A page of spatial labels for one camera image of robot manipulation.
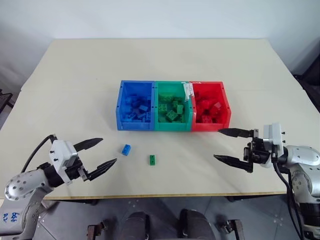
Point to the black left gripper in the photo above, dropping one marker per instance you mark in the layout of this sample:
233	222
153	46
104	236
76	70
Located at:
74	172

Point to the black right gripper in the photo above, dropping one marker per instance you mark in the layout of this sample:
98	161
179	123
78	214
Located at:
258	151

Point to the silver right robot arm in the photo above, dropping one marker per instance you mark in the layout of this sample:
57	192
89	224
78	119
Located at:
303	160

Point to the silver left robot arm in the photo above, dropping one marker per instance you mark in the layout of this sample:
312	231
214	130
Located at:
20	183

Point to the blue toy block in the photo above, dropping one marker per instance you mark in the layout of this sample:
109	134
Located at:
126	149
149	116
143	108

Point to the red plastic bin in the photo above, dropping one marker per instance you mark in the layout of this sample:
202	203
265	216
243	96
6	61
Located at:
211	127

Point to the blue plastic bin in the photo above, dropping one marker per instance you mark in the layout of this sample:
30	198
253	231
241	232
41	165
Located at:
135	126

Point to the green toy block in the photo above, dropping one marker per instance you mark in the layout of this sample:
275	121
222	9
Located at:
152	160
180	109
163	107
171	116

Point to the green plastic bin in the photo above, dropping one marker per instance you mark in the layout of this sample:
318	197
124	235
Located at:
172	127

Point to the white torn tape label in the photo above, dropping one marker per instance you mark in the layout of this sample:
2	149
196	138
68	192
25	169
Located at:
187	91

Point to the dark background furniture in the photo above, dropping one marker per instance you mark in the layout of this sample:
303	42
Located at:
311	80

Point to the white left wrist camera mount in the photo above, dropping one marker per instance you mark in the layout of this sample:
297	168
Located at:
61	152

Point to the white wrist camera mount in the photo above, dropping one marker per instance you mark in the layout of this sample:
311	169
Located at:
61	152
273	133

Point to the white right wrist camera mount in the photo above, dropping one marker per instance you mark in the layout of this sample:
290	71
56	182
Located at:
273	133

